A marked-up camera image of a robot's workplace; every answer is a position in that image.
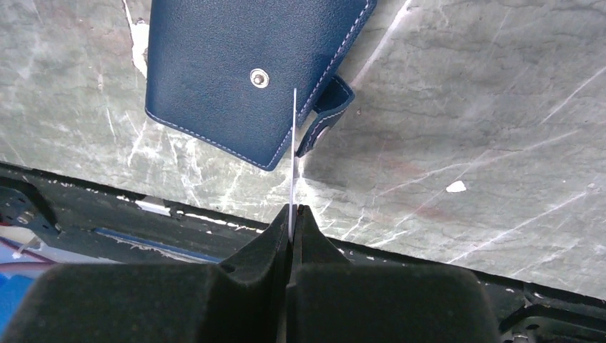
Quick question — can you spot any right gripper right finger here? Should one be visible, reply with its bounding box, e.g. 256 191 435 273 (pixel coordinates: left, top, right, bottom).
286 206 500 342

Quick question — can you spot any blue leather card holder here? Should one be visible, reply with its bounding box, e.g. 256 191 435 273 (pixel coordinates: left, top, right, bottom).
144 1 377 171

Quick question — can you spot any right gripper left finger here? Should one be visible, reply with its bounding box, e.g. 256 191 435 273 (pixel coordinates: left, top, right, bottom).
1 207 292 342

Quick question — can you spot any silver credit card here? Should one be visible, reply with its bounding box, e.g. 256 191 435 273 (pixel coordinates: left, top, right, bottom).
288 88 298 243

